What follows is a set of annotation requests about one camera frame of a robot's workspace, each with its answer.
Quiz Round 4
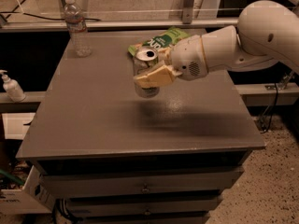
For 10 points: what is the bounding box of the white cardboard box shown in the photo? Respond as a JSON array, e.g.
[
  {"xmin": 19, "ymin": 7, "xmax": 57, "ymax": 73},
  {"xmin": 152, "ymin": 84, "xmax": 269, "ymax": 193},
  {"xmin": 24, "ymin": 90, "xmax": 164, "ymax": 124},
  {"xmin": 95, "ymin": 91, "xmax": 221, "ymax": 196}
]
[{"xmin": 0, "ymin": 167, "xmax": 55, "ymax": 215}]

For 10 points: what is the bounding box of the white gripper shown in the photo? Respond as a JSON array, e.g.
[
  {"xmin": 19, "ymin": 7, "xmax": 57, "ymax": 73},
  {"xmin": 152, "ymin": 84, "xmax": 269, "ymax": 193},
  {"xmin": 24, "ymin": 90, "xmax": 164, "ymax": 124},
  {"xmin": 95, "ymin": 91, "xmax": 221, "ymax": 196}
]
[{"xmin": 134, "ymin": 35, "xmax": 208, "ymax": 88}]

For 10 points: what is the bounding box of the black cable on floor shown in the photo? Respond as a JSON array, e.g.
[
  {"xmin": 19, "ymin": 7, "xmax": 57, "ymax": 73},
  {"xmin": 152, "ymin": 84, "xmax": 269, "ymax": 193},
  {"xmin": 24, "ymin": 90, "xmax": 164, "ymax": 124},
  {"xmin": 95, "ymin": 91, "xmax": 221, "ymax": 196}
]
[{"xmin": 260, "ymin": 82, "xmax": 279, "ymax": 134}]

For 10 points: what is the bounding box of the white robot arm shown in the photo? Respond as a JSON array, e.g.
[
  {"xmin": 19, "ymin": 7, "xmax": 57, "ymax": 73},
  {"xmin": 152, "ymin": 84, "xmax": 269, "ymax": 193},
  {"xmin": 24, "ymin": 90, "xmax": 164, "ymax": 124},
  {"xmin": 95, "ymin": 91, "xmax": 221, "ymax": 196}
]
[{"xmin": 134, "ymin": 0, "xmax": 299, "ymax": 89}]

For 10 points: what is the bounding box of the green chip bag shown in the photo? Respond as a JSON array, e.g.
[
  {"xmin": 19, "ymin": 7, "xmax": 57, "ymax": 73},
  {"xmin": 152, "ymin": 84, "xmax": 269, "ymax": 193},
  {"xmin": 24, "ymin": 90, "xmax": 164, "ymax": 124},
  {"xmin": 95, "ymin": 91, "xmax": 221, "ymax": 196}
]
[{"xmin": 128, "ymin": 27, "xmax": 191, "ymax": 55}]

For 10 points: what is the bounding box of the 7up soda can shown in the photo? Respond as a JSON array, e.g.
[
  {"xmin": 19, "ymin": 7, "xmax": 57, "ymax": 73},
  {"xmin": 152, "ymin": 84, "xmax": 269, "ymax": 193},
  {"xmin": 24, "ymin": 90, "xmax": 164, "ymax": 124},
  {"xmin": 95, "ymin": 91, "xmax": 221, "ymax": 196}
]
[{"xmin": 133, "ymin": 46, "xmax": 160, "ymax": 98}]

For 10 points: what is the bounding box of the white pump dispenser bottle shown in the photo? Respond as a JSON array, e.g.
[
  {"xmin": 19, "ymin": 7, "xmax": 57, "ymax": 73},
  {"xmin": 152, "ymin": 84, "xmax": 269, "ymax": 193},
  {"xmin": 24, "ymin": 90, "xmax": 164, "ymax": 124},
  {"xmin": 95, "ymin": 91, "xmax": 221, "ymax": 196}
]
[{"xmin": 0, "ymin": 70, "xmax": 26, "ymax": 102}]

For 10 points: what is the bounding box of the clear plastic water bottle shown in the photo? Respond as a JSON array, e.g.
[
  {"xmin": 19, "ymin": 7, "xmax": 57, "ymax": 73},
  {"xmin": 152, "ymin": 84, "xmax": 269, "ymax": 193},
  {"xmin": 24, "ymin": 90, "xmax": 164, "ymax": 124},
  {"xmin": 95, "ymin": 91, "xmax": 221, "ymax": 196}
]
[{"xmin": 64, "ymin": 0, "xmax": 92, "ymax": 57}]

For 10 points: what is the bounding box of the grey drawer cabinet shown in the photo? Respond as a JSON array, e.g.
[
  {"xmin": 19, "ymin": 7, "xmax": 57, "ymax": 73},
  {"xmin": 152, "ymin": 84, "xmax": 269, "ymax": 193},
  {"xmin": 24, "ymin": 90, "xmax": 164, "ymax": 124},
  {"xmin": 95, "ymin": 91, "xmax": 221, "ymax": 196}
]
[{"xmin": 18, "ymin": 31, "xmax": 264, "ymax": 224}]

